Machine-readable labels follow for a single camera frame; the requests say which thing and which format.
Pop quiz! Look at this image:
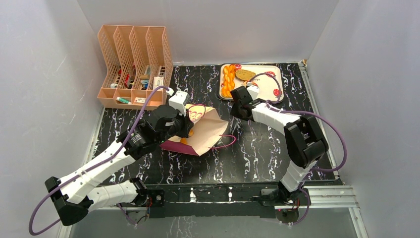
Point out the brown fake bread slice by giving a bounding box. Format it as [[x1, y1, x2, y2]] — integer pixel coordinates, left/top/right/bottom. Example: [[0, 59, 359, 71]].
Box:
[[235, 69, 256, 81]]

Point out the peach plastic file organizer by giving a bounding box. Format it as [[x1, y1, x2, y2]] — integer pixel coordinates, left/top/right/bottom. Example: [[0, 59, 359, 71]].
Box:
[[98, 25, 173, 110]]

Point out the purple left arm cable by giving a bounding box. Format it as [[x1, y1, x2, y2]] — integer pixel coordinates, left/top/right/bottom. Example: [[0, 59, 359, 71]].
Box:
[[28, 86, 171, 236]]

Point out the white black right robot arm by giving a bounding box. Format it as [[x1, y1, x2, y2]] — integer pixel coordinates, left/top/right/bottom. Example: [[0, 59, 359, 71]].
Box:
[[230, 86, 329, 205]]

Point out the pink paper gift bag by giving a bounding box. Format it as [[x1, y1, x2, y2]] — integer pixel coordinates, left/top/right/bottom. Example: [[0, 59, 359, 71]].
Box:
[[160, 104, 236, 156]]

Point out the orange braided fake bread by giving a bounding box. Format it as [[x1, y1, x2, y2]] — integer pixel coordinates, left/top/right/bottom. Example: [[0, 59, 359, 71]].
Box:
[[221, 64, 236, 98]]

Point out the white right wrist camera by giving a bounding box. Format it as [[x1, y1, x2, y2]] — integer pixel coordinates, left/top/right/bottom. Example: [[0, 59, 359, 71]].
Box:
[[247, 85, 260, 100]]

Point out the strawberry print metal tray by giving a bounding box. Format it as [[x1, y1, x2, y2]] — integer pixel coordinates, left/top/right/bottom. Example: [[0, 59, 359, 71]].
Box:
[[218, 63, 284, 102]]

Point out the aluminium frame rail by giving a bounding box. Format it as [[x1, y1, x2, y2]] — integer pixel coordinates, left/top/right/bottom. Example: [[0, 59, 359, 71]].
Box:
[[81, 183, 357, 212]]

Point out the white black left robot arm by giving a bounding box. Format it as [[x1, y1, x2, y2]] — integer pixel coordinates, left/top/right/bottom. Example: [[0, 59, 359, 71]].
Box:
[[45, 105, 194, 226]]

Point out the small white card box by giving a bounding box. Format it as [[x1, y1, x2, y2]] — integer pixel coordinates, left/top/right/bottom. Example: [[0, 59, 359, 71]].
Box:
[[133, 97, 146, 104]]

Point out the white medicine box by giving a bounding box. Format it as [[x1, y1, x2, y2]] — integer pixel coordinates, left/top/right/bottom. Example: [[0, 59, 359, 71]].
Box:
[[153, 76, 164, 90]]

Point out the green white tube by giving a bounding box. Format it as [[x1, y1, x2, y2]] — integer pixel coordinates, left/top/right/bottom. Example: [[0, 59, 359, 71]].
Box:
[[116, 97, 131, 105]]

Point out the round golden fake bun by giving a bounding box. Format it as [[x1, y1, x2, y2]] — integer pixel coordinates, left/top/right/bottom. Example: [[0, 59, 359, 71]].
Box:
[[180, 129, 194, 145]]

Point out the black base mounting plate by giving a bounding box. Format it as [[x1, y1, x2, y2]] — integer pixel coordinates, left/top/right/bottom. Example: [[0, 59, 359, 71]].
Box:
[[116, 182, 311, 226]]

